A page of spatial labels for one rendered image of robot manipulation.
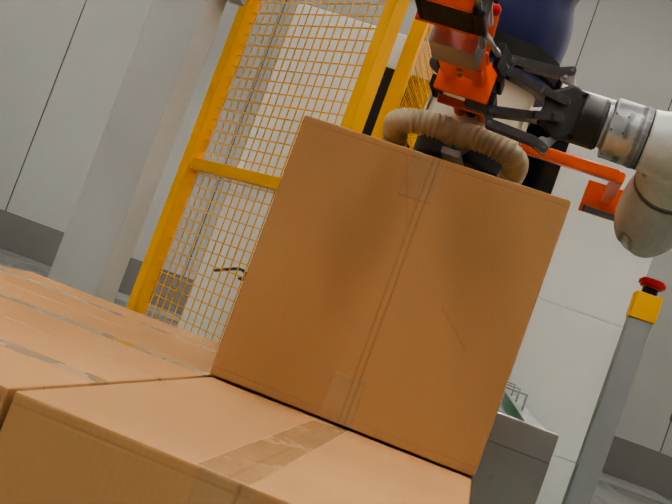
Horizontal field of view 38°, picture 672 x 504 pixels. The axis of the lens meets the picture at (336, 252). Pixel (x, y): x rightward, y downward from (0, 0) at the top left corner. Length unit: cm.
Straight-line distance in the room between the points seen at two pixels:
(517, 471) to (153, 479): 130
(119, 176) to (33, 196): 880
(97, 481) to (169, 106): 220
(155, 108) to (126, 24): 888
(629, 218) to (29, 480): 100
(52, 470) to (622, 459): 1028
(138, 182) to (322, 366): 163
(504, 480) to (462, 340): 72
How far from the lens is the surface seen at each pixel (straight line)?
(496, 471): 204
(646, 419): 1117
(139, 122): 296
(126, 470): 84
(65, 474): 86
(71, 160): 1164
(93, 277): 294
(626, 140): 143
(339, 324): 139
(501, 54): 131
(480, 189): 139
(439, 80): 145
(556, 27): 171
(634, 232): 156
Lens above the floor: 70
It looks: 3 degrees up
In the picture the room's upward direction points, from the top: 20 degrees clockwise
